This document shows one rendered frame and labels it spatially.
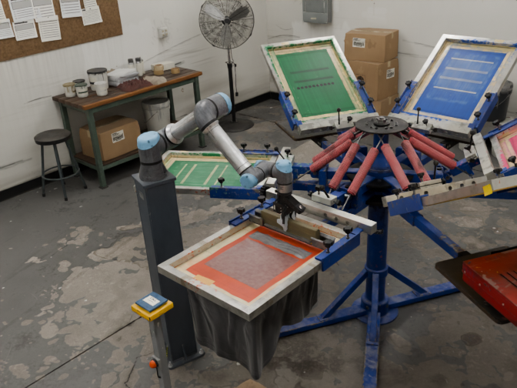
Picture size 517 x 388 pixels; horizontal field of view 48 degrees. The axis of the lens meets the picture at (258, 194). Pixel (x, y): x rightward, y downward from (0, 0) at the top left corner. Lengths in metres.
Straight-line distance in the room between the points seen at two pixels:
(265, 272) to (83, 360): 1.61
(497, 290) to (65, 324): 2.86
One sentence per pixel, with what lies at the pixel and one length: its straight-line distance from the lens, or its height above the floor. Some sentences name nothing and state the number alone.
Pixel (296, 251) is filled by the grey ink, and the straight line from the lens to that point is 2.81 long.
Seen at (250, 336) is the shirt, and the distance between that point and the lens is 2.63.
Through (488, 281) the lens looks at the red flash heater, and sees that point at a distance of 2.44.
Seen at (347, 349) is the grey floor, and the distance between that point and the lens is 3.73.
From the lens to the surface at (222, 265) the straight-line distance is 2.76.
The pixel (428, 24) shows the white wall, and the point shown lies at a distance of 6.88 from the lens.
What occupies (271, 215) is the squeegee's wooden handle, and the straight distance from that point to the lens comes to 2.94.
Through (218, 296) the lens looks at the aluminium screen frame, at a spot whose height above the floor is 0.99.
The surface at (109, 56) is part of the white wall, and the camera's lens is 6.61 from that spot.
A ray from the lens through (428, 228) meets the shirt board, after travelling 3.12.
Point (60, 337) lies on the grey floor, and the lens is 4.14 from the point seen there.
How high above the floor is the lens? 2.44
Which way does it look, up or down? 26 degrees down
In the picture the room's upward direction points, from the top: 4 degrees counter-clockwise
